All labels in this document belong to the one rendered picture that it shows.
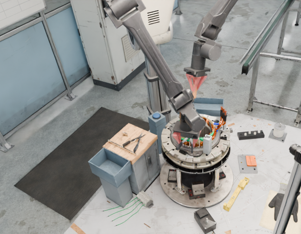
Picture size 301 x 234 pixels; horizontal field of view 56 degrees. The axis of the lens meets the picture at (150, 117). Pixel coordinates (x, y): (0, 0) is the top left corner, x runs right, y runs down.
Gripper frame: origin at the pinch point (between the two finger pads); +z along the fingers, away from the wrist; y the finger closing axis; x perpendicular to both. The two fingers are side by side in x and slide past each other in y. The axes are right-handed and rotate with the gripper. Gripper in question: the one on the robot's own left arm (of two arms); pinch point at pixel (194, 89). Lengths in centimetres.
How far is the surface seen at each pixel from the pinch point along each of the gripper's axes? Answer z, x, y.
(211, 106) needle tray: 20.2, 14.0, 34.8
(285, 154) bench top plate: 41, -23, 59
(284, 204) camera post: 27, -48, -4
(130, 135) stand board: 30.2, 26.6, -12.2
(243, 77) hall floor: 55, 109, 233
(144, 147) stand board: 31.4, 14.9, -12.7
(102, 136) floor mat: 108, 157, 54
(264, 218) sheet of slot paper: 55, -36, 19
